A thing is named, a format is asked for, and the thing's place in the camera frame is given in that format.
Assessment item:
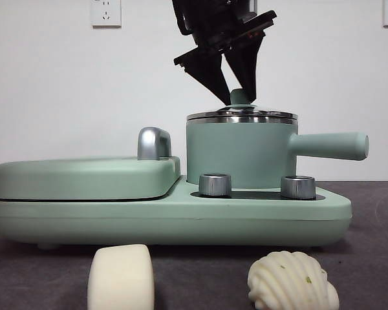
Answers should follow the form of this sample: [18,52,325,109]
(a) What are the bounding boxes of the green breakfast machine base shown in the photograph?
[0,180,353,251]

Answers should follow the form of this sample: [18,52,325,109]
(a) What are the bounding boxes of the silver control knob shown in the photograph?
[199,173,233,198]
[280,175,317,199]

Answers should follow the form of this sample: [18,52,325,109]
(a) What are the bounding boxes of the ridged white flower roll bun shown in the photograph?
[247,251,340,310]

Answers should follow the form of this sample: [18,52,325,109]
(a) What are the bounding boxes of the smooth white steamed bun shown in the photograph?
[87,244,155,310]

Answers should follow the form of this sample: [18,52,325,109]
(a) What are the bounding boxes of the green pot with long handle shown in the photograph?
[184,115,370,191]

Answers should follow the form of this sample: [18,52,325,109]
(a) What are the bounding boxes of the chrome griddle lid handle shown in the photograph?
[137,127,173,161]

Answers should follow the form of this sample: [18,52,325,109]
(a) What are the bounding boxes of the glass pot lid green knob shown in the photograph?
[186,88,299,121]

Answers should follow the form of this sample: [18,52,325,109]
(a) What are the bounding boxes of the green griddle lid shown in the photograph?
[0,156,182,200]

